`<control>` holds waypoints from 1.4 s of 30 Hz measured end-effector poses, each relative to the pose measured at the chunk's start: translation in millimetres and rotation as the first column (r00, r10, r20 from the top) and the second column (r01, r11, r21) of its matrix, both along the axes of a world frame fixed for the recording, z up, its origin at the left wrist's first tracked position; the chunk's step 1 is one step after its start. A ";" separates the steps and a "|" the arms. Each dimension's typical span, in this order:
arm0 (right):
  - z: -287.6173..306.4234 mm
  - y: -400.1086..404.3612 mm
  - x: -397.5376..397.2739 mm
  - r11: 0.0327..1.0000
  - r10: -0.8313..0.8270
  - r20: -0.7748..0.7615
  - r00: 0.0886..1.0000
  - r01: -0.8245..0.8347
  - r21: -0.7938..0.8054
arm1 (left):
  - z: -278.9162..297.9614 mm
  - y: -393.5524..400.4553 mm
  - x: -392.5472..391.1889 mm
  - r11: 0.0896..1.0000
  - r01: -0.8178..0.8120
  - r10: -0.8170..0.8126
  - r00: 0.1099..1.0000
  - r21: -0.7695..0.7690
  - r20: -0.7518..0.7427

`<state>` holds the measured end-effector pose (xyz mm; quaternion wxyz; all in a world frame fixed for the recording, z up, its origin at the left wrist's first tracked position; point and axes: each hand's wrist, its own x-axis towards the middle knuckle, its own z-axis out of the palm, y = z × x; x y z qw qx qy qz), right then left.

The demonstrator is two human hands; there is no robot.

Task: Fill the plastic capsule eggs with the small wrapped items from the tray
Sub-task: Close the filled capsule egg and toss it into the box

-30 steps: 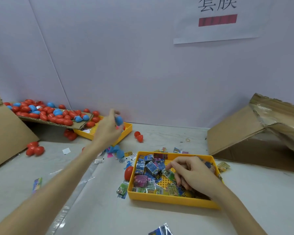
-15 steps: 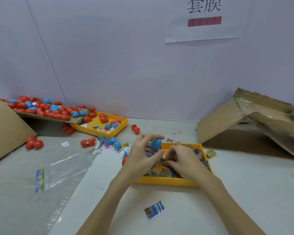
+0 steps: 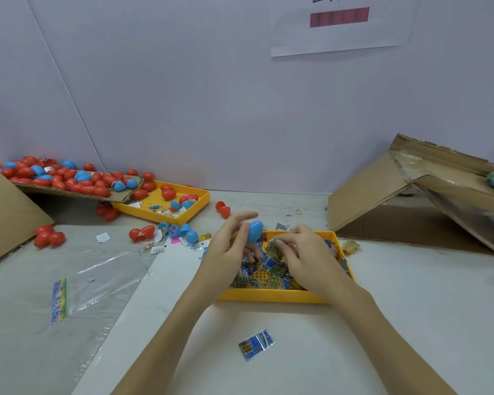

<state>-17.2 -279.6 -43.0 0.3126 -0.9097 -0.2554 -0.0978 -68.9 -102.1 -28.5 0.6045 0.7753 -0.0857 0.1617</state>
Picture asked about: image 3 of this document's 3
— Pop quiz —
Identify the torn flattened cardboard box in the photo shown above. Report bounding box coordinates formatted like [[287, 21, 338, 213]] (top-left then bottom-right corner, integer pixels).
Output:
[[327, 133, 494, 257]]

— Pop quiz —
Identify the clear bag with coloured label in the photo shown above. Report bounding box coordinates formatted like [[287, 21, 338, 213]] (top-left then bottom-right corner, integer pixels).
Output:
[[51, 251, 153, 324]]

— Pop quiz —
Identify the pile of plastic eggs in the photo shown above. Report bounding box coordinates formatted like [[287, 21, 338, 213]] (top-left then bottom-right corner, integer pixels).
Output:
[[0, 155, 232, 250]]

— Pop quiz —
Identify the brown cardboard sheet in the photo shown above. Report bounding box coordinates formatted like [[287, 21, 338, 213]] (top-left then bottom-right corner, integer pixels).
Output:
[[16, 178, 145, 204]]

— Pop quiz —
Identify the yellow tray under eggs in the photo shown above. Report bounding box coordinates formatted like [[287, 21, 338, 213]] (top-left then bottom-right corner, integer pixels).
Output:
[[111, 182, 212, 226]]

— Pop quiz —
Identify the yellow label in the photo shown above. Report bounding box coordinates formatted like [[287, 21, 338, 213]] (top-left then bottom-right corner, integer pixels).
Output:
[[341, 238, 362, 257]]

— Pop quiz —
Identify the person's left hand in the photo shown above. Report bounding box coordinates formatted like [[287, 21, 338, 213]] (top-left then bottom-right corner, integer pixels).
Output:
[[188, 211, 265, 309]]

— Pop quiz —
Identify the blue packet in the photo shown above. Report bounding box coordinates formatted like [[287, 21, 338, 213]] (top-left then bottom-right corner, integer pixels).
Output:
[[237, 328, 276, 362]]

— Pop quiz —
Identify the person's right hand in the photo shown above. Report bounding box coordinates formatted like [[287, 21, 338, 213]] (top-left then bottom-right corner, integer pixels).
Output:
[[267, 225, 355, 304]]

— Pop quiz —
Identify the white paper sign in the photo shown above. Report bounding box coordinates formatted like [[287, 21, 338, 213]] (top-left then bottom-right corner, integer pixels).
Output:
[[270, 0, 421, 58]]

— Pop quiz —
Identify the person's left forearm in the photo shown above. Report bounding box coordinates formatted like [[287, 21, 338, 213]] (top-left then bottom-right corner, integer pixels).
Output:
[[111, 294, 219, 395]]

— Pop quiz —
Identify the tall brown cardboard box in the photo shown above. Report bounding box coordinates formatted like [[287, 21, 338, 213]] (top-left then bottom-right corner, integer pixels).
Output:
[[0, 160, 54, 270]]

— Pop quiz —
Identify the person's right forearm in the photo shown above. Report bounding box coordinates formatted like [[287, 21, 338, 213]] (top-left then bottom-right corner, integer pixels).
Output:
[[329, 285, 458, 395]]

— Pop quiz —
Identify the yellow plastic tray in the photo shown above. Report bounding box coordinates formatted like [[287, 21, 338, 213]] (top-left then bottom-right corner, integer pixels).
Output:
[[216, 230, 357, 305]]

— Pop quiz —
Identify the single blue plastic egg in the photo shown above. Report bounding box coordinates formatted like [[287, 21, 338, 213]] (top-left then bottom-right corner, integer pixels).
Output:
[[246, 220, 265, 245]]

